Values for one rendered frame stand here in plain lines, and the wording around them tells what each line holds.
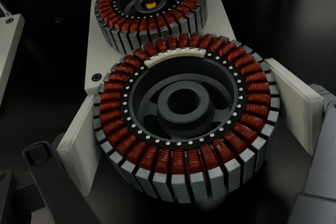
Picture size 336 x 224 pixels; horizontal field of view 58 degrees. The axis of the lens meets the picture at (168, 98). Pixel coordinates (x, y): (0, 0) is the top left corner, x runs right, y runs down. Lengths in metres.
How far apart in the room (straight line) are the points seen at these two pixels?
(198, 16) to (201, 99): 0.12
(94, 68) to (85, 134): 0.15
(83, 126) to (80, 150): 0.02
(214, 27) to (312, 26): 0.10
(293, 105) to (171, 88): 0.07
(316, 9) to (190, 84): 0.20
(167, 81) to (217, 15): 0.14
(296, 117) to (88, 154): 0.11
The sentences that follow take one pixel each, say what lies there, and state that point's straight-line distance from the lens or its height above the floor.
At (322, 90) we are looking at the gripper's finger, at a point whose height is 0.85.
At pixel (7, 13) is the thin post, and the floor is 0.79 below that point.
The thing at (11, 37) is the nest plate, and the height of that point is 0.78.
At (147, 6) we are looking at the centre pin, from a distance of 0.32.
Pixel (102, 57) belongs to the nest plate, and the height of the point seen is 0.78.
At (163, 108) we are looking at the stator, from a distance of 0.19.
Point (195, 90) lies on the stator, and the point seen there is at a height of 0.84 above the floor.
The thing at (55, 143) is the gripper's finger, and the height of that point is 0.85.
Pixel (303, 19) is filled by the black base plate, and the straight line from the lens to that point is 0.35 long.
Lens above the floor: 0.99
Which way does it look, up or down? 51 degrees down
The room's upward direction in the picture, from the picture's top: 15 degrees counter-clockwise
